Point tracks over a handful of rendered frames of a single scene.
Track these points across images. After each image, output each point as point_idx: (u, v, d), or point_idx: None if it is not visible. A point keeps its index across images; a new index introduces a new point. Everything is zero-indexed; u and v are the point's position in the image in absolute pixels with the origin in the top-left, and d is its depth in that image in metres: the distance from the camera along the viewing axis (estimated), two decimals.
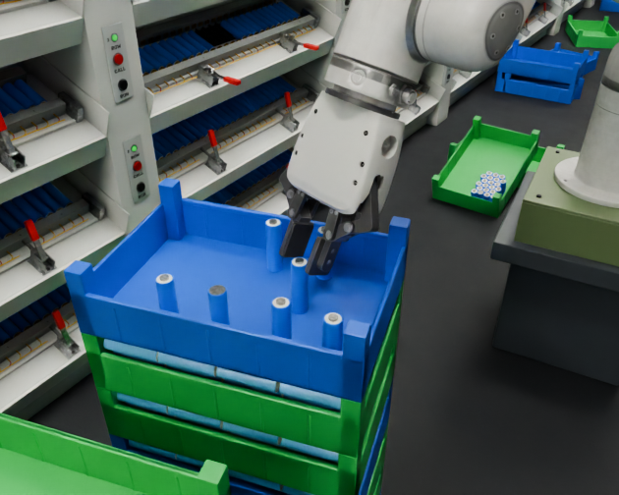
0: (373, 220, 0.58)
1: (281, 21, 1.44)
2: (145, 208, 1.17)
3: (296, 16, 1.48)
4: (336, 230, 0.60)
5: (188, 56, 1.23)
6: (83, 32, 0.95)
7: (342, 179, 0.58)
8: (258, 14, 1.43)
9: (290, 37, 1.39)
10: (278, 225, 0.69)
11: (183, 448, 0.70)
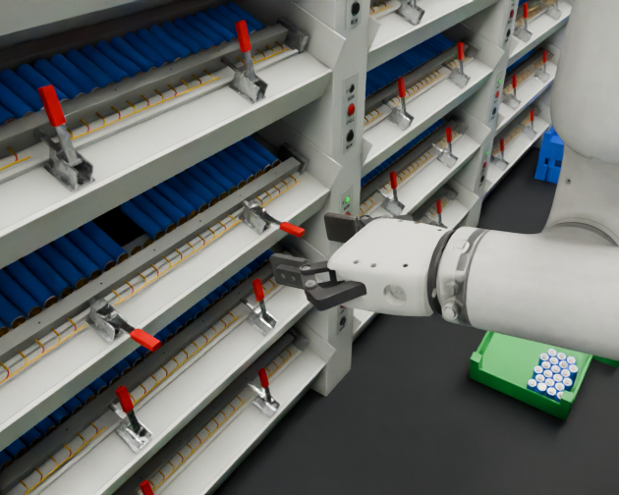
0: (328, 300, 0.53)
1: (247, 175, 0.92)
2: None
3: (271, 161, 0.96)
4: (313, 272, 0.56)
5: (74, 281, 0.71)
6: None
7: (362, 252, 0.56)
8: (210, 167, 0.90)
9: (259, 210, 0.86)
10: None
11: None
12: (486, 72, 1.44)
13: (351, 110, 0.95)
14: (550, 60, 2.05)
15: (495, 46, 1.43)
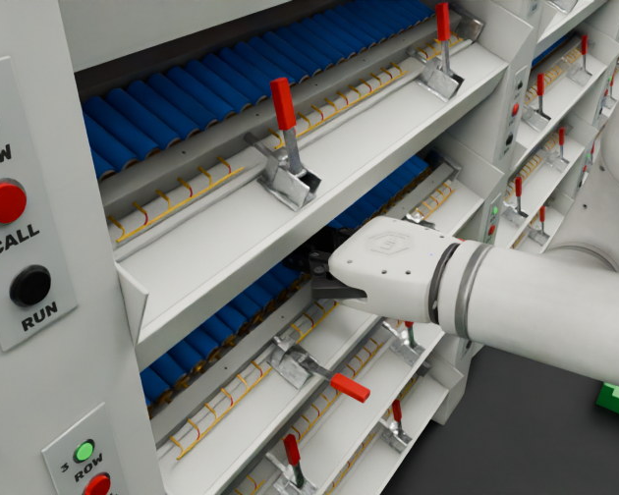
0: None
1: (402, 184, 0.80)
2: None
3: (422, 168, 0.84)
4: None
5: (250, 314, 0.59)
6: None
7: None
8: None
9: (427, 226, 0.75)
10: None
11: None
12: (601, 68, 1.32)
13: (516, 110, 0.83)
14: None
15: (612, 41, 1.31)
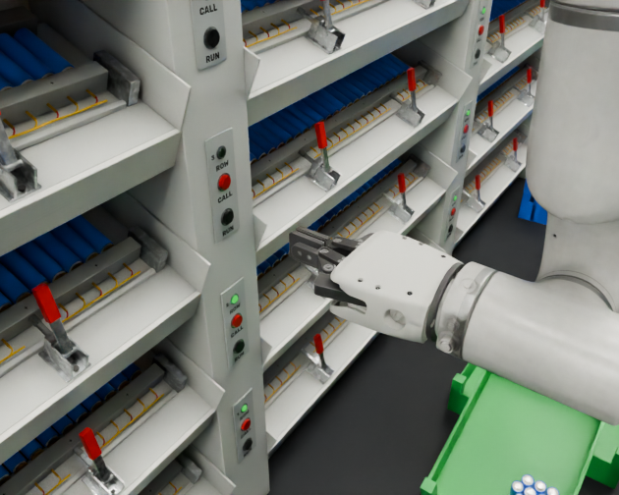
0: (322, 289, 0.57)
1: (52, 272, 0.62)
2: None
3: (99, 247, 0.66)
4: (324, 258, 0.60)
5: None
6: None
7: (366, 270, 0.56)
8: None
9: None
10: None
11: None
12: (449, 103, 1.14)
13: (224, 184, 0.65)
14: (537, 79, 1.75)
15: (461, 72, 1.13)
